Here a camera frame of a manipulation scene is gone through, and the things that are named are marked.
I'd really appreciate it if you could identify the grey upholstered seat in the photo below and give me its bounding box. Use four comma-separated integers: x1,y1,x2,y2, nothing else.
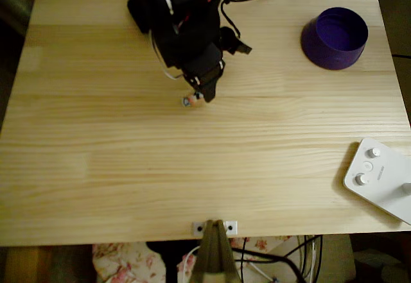
0,0,80,40

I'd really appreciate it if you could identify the small orange and white object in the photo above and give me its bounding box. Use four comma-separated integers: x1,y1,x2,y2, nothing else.
181,92,204,107

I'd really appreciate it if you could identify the white cable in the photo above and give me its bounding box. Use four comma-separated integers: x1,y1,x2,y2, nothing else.
177,245,202,283

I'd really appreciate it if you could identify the thick black cable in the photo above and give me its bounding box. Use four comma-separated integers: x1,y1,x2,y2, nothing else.
231,246,308,283

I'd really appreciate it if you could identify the wooden table leg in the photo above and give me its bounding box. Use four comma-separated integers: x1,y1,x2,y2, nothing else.
6,246,54,283

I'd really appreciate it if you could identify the floral cloth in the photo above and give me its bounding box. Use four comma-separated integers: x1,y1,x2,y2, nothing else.
92,236,292,283

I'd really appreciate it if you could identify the black pole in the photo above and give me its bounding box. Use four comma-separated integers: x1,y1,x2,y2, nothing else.
146,240,180,283

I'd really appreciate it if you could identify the black camera cable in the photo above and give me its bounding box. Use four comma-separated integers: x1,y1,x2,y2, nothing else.
220,0,283,39

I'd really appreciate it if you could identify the olive stand pole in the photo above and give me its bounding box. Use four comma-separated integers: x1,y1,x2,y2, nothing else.
191,219,241,283

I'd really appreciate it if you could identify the white metal bracket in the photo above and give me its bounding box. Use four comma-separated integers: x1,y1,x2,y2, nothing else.
191,220,239,235

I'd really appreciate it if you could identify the purple bowl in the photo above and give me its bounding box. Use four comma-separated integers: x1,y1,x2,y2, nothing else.
300,6,370,71

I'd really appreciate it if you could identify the white lamp base with knobs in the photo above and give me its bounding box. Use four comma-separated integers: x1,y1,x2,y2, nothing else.
342,137,411,226

